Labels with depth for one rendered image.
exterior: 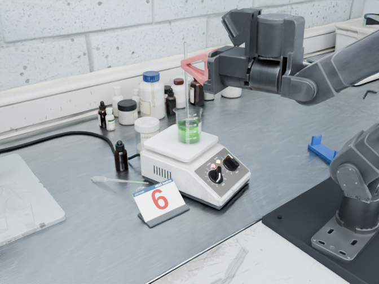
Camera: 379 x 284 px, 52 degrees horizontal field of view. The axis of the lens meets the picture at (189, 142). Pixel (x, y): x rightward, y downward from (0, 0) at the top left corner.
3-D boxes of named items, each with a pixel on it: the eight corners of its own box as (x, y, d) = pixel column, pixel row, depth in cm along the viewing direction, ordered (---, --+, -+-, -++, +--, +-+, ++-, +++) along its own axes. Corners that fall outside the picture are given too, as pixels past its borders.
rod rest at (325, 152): (346, 164, 90) (348, 150, 88) (334, 167, 89) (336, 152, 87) (317, 145, 98) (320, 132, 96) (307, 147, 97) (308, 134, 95)
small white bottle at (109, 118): (104, 129, 106) (102, 109, 103) (110, 126, 108) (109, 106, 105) (110, 132, 105) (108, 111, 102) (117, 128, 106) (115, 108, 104)
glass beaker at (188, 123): (200, 136, 84) (201, 101, 80) (203, 147, 79) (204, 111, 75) (172, 137, 83) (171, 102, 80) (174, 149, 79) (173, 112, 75)
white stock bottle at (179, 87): (189, 105, 122) (189, 78, 118) (181, 110, 118) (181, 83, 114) (176, 102, 124) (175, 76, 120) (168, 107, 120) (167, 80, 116)
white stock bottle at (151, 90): (162, 110, 118) (161, 68, 112) (167, 119, 112) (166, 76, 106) (139, 112, 116) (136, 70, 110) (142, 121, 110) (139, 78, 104)
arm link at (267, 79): (244, 53, 64) (284, 58, 60) (258, 46, 68) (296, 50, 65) (243, 93, 67) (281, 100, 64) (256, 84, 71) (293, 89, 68)
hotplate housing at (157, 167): (251, 181, 83) (254, 149, 80) (219, 212, 74) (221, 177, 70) (168, 152, 95) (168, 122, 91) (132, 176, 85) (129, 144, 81)
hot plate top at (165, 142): (220, 140, 83) (220, 136, 83) (188, 164, 74) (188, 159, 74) (175, 126, 89) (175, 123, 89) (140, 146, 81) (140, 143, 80)
